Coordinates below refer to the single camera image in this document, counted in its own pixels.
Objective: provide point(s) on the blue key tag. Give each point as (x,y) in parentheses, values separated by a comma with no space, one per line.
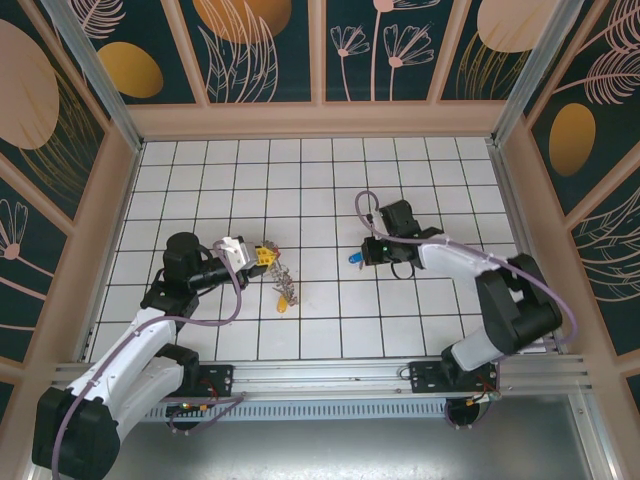
(356,258)

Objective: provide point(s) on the large metal keyring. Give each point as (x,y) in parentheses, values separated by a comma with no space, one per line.
(285,280)

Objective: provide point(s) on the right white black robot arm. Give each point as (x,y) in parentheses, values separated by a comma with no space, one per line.
(450,255)

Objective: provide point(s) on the grey metal sheet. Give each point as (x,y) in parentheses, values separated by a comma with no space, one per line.
(325,450)

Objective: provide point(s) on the left black mount plate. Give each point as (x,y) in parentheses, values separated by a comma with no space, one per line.
(220,375)

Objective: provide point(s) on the black mount plate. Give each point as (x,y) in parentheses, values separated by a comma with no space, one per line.
(425,375)
(220,375)

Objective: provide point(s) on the aluminium side rail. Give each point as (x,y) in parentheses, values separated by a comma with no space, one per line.
(512,190)

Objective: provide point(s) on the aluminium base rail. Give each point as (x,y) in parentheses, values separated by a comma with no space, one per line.
(325,375)

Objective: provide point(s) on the right black mount plate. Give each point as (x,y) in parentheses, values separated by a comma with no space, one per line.
(425,375)

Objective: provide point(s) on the left aluminium frame post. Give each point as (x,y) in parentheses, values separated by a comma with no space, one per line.
(107,90)

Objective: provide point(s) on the aluminium frame post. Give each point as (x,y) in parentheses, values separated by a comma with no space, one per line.
(107,90)
(530,65)

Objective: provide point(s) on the right aluminium frame post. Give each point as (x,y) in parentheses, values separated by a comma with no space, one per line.
(530,65)

